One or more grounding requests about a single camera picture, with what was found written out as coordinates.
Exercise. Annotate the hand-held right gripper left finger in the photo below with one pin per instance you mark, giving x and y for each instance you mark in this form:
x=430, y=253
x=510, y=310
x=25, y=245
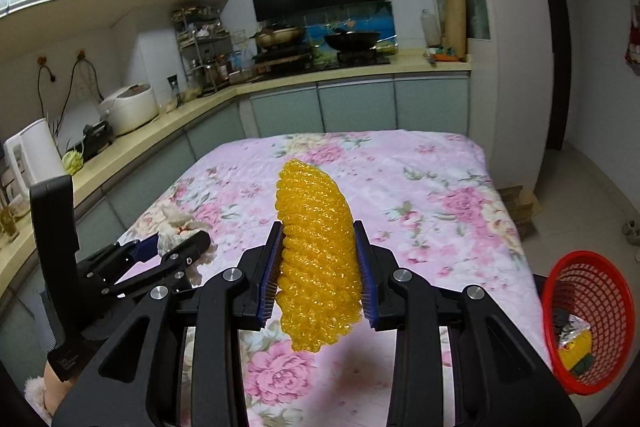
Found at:
x=270, y=277

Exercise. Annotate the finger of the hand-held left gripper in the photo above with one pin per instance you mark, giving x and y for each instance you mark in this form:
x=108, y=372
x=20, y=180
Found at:
x=187, y=254
x=145, y=248

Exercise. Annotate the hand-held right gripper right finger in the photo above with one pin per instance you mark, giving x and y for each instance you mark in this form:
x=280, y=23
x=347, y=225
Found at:
x=366, y=282

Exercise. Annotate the white paper towel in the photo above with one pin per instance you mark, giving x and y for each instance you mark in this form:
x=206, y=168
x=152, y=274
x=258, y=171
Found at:
x=182, y=227

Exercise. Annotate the yellow foam fruit net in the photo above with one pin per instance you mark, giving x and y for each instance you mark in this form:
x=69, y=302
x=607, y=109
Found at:
x=317, y=257

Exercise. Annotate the black wrapper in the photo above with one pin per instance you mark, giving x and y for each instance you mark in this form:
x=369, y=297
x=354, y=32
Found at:
x=560, y=319

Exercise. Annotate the silver foil wrapper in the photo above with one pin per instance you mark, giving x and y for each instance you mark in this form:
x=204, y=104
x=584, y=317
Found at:
x=570, y=338

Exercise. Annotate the red plastic basket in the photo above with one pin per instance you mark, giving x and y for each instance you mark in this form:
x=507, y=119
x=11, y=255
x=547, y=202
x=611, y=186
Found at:
x=607, y=307

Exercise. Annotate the person's left forearm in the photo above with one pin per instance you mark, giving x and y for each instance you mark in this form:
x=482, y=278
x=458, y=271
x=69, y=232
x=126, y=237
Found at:
x=45, y=387

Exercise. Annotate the pink floral blanket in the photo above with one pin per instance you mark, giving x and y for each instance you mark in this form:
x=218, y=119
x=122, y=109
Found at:
x=425, y=207

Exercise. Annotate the green cabbage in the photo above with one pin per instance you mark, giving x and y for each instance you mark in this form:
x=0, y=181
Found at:
x=72, y=162

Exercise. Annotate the white electric kettle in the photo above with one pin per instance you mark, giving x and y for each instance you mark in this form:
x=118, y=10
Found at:
x=27, y=157

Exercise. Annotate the small black appliance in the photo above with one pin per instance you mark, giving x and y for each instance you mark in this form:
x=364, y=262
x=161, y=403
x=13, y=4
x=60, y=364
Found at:
x=97, y=139

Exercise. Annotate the white rice cooker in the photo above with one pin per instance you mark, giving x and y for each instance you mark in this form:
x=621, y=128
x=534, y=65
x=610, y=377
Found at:
x=130, y=109

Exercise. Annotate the black lid jar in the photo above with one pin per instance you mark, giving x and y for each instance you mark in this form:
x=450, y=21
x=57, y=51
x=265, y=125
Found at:
x=174, y=93

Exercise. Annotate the cardboard box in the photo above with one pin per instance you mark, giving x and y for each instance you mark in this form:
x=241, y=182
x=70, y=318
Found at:
x=520, y=209

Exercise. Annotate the kitchen base cabinets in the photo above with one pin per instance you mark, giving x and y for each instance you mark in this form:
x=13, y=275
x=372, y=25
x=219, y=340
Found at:
x=360, y=107

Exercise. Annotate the metal spice rack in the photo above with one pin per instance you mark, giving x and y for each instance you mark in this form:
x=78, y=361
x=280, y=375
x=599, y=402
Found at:
x=200, y=52

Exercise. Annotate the black gas stove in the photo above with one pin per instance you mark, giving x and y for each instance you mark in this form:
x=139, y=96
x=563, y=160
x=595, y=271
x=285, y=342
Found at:
x=320, y=58

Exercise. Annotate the golden cooking pot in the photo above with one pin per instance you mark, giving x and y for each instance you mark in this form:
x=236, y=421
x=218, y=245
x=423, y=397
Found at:
x=277, y=37

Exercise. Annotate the black wok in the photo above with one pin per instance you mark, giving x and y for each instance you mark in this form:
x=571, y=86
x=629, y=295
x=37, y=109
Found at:
x=352, y=41

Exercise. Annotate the translucent plastic bottle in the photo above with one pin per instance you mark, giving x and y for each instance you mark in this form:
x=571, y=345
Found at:
x=429, y=29

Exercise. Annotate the grey slipper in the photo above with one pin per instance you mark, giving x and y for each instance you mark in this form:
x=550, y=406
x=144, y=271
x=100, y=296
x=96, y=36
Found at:
x=631, y=231

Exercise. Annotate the wooden cutting board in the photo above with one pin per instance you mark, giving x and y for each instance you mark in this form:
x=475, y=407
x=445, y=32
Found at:
x=456, y=17

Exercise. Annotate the dark brown door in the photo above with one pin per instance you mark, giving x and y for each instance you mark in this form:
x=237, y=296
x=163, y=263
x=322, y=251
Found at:
x=550, y=42

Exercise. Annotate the red hanging ornament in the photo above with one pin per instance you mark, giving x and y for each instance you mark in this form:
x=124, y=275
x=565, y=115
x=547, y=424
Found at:
x=632, y=42

